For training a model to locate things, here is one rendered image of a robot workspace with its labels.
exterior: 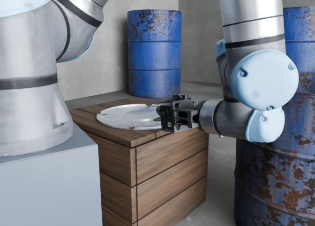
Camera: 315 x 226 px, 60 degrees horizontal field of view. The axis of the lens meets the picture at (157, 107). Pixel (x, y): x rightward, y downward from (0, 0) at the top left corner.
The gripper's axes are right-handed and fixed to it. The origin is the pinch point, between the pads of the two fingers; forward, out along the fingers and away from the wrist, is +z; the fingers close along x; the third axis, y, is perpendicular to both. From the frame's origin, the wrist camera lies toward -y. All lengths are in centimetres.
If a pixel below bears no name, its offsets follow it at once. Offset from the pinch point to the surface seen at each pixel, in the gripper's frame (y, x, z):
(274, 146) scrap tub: -18.0, 10.9, -22.9
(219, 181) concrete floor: -41, 38, 17
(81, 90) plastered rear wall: -60, 0, 218
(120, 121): 6.4, 3.5, 13.2
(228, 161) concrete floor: -60, 36, 27
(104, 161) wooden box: 14.4, 13.5, 9.7
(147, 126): 2.6, 4.8, 4.1
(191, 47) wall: -237, -46, 233
